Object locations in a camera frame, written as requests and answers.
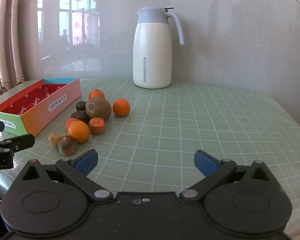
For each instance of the brown kiwi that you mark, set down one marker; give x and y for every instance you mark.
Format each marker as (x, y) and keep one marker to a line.
(100, 110)

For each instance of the small tan fruit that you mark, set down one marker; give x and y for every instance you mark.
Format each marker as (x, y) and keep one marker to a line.
(53, 140)

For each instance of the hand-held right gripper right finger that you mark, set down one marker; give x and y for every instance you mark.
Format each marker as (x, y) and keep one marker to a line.
(205, 163)

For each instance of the beige lace curtain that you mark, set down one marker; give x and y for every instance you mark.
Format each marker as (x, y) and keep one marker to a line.
(5, 42)

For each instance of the white thermos jug grey lid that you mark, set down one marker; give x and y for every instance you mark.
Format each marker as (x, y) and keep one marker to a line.
(152, 55)

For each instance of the orange carrot piece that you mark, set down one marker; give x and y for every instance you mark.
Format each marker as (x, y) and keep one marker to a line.
(69, 123)

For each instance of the large orange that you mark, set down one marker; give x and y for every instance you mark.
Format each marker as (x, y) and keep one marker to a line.
(78, 131)

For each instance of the small orange with stem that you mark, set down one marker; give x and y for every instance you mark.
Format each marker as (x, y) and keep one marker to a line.
(96, 95)

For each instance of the green checkered tablecloth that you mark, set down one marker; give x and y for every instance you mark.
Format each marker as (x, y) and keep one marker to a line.
(190, 117)

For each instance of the brown spoiled fruit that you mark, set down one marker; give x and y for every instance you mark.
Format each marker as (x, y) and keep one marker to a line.
(67, 146)

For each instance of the colourful cardboard box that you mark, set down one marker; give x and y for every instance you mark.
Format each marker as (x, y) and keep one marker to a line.
(40, 110)

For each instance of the brown fruit orange cut top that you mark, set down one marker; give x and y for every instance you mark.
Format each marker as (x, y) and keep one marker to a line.
(97, 128)

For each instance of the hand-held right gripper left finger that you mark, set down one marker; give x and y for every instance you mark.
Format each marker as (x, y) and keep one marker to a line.
(86, 162)

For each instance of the dark brown wrinkled fruit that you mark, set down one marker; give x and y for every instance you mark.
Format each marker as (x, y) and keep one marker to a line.
(80, 106)
(79, 115)

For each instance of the round orange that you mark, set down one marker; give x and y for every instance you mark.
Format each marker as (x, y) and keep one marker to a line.
(121, 107)

